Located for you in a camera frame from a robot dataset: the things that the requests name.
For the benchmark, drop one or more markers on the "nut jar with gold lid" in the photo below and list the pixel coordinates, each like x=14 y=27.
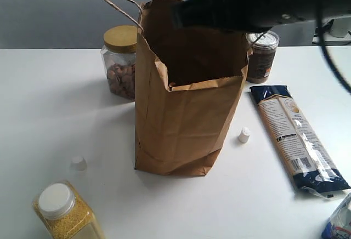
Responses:
x=119 y=58

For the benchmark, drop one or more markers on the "blue spaghetti pasta packet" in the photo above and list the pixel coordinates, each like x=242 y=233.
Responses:
x=306 y=160

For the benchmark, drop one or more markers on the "blue white plastic packet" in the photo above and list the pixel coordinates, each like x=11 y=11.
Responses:
x=338 y=225

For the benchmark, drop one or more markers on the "white cap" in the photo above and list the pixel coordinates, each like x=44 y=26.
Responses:
x=244 y=135
x=78 y=163

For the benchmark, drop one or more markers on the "yellow grain jar white lid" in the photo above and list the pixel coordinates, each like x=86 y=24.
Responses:
x=64 y=212

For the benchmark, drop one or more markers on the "brown paper bag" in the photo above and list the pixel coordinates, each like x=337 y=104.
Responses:
x=188 y=83

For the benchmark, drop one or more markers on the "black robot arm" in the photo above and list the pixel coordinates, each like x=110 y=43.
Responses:
x=254 y=16

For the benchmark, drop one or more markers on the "dark can with pull tab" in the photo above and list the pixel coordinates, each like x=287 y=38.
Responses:
x=263 y=46

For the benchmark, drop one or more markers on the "white cylinder in background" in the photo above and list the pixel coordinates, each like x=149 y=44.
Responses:
x=340 y=27

